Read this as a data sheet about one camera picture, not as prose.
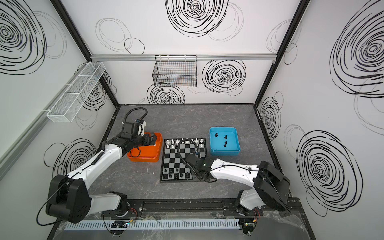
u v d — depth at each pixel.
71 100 0.76
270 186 0.42
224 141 0.99
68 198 0.40
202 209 0.75
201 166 0.62
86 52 0.87
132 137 0.66
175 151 0.93
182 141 0.74
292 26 0.79
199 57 0.91
